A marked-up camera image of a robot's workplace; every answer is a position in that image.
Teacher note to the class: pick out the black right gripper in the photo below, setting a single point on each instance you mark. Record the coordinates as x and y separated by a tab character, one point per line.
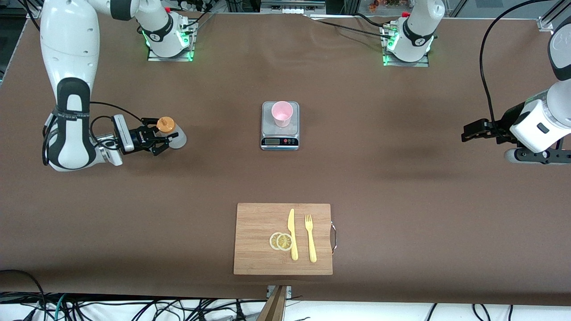
142	137

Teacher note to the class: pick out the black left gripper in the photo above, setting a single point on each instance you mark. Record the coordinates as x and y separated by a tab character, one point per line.
502	126

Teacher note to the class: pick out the translucent orange-capped sauce bottle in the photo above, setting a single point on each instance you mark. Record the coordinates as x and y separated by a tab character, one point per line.
178	139

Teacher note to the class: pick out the pink plastic cup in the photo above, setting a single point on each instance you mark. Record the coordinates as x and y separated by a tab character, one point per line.
282	113

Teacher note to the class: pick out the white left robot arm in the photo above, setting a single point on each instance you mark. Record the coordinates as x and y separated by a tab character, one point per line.
539	125

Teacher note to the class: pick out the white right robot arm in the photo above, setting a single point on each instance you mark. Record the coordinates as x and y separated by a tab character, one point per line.
71	53

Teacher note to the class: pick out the silver digital kitchen scale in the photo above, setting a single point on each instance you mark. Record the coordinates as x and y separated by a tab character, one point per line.
267	130

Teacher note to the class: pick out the wooden cutting board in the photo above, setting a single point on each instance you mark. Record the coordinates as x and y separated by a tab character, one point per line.
258	232

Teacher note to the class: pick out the lemon slice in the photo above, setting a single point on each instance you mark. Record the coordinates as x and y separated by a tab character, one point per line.
272	241
284	242

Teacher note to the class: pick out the yellow plastic knife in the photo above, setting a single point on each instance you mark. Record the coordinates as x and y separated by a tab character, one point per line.
294	249

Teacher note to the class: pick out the white power strip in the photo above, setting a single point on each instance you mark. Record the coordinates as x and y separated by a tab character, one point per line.
292	10

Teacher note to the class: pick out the yellow plastic fork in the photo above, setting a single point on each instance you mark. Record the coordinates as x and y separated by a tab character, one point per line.
312	247

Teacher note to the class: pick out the wooden beam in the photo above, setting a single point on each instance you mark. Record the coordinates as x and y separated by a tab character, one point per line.
274	310

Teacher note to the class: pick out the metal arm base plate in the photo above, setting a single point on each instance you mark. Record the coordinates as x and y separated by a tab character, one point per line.
421	63
154	58

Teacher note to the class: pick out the aluminium frame profile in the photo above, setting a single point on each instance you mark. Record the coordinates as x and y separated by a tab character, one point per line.
32	13
546	20

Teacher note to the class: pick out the small metal bracket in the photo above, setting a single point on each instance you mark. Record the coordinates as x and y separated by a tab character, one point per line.
289	292

